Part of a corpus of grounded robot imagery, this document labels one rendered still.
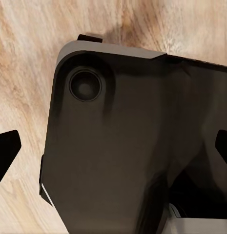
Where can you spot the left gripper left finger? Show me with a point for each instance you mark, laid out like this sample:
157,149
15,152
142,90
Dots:
10,144

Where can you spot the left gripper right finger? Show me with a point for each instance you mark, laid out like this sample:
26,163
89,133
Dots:
221,144

